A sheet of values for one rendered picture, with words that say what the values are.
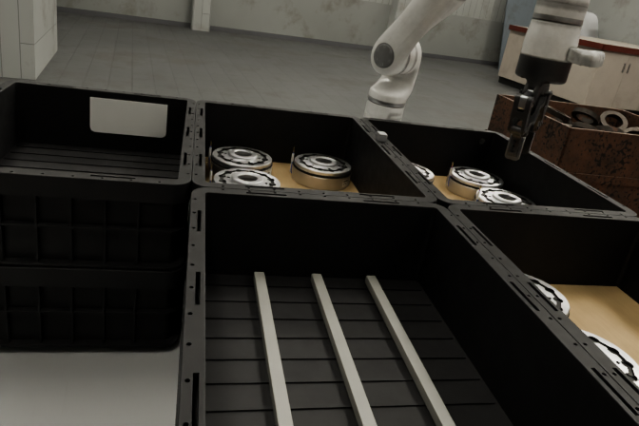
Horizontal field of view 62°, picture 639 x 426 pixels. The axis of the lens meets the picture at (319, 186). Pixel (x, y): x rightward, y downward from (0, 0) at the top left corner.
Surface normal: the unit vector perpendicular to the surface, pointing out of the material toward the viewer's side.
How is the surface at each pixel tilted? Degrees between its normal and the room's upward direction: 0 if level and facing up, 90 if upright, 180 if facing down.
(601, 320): 0
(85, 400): 0
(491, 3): 90
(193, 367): 0
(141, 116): 90
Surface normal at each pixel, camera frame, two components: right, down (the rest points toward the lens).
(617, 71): 0.29, 0.39
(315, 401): 0.15, -0.92
